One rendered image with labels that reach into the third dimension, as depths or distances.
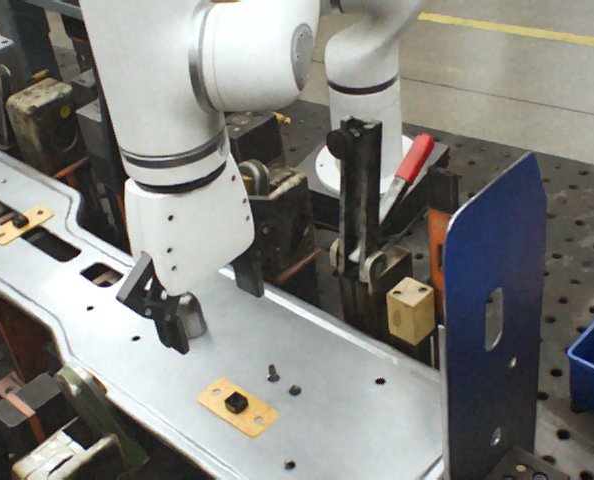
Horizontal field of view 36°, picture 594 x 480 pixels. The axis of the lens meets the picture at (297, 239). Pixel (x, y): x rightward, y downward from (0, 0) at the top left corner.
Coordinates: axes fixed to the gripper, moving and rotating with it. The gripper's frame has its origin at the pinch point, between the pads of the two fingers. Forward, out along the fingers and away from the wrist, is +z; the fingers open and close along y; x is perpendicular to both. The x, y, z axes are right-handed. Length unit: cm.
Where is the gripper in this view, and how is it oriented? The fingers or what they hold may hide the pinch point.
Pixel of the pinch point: (213, 310)
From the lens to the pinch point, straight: 81.1
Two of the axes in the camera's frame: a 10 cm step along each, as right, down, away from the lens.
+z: 1.2, 8.0, 5.9
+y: -6.8, 5.0, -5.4
